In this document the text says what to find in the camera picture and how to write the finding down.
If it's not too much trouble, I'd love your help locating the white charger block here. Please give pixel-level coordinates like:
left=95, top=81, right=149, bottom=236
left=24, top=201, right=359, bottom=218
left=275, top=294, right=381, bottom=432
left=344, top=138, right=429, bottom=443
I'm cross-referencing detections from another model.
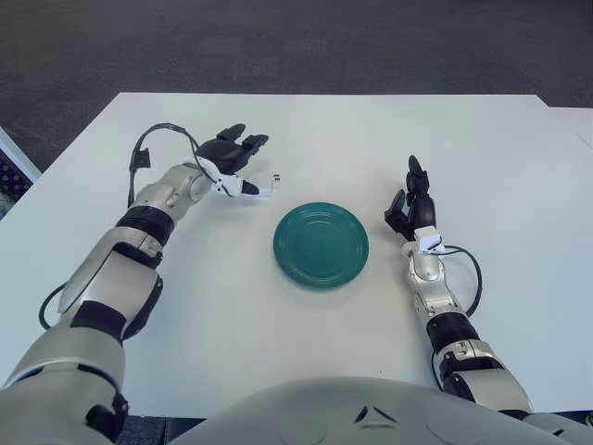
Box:
left=252, top=172, right=283, bottom=201

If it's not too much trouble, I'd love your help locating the white panel edge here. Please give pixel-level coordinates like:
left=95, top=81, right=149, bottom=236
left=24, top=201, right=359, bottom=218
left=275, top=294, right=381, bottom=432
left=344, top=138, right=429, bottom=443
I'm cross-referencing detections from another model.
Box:
left=0, top=124, right=42, bottom=182

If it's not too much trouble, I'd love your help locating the teal round plate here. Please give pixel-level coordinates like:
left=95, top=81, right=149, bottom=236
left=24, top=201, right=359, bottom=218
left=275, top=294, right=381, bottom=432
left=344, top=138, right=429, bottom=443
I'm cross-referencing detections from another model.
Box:
left=272, top=202, right=371, bottom=291

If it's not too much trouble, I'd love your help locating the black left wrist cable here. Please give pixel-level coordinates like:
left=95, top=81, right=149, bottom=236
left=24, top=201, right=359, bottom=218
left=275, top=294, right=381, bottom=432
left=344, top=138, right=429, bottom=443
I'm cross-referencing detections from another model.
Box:
left=127, top=122, right=219, bottom=208

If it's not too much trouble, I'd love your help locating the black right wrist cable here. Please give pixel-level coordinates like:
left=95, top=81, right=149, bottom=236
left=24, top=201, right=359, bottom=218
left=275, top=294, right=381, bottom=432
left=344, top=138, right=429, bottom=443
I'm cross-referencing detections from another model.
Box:
left=439, top=245, right=484, bottom=321

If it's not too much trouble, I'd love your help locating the adjoining white table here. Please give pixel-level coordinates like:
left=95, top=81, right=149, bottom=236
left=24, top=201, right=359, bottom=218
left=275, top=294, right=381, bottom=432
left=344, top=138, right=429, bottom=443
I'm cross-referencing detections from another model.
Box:
left=546, top=105, right=593, bottom=145

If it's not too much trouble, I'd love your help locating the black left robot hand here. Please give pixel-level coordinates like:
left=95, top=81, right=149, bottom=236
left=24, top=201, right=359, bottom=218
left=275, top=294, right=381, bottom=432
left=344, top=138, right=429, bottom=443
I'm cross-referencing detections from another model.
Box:
left=192, top=123, right=270, bottom=199

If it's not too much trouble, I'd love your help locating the black left upper arm cable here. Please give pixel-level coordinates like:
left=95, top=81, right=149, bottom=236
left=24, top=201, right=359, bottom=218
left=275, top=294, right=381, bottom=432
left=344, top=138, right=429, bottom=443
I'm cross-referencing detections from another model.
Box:
left=39, top=282, right=70, bottom=331

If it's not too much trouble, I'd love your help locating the grey robot torso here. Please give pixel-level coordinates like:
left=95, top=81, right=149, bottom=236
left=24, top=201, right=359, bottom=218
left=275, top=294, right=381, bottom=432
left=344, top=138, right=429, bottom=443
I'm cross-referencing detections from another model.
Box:
left=169, top=375, right=571, bottom=445

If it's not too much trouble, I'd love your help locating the blue patterned rug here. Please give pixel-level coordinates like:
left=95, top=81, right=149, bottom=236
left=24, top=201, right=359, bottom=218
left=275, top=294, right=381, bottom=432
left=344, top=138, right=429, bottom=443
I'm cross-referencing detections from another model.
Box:
left=0, top=147, right=36, bottom=219

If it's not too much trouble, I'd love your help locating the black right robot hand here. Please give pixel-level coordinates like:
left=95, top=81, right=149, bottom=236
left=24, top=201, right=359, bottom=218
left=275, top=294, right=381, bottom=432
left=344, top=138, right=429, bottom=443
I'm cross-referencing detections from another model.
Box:
left=383, top=155, right=444, bottom=254

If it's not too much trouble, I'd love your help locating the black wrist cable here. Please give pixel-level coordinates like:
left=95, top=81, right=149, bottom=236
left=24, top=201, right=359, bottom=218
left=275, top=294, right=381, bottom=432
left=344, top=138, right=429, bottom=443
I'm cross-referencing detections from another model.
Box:
left=127, top=122, right=219, bottom=208
left=439, top=245, right=484, bottom=321

